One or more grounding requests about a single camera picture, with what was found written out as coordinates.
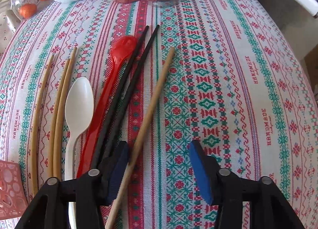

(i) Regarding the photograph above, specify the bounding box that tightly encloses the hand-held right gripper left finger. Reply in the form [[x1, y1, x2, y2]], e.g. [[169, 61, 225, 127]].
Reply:
[[15, 141, 130, 229]]

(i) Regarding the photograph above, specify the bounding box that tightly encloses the red perforated utensil holder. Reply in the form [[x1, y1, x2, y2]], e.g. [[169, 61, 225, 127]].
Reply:
[[0, 160, 27, 221]]

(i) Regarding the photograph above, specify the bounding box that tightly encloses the black chopstick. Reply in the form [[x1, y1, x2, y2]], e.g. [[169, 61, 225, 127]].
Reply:
[[101, 24, 160, 162], [89, 26, 149, 170]]

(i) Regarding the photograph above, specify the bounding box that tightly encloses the red plastic spoon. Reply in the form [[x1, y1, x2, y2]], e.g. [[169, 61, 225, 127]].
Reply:
[[76, 36, 138, 179]]

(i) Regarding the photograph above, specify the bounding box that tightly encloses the white plastic spoon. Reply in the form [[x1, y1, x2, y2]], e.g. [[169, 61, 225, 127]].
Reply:
[[64, 77, 94, 229]]

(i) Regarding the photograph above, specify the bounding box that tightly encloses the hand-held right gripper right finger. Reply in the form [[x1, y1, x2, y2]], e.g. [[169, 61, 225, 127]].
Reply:
[[188, 140, 311, 229]]

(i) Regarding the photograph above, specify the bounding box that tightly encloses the wooden chopstick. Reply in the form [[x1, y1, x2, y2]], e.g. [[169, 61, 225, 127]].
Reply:
[[53, 47, 78, 180], [50, 58, 71, 178], [104, 47, 176, 229], [31, 54, 55, 196]]

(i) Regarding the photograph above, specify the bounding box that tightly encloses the patterned embroidered tablecloth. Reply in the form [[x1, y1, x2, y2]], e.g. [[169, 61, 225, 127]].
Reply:
[[0, 0, 318, 229]]

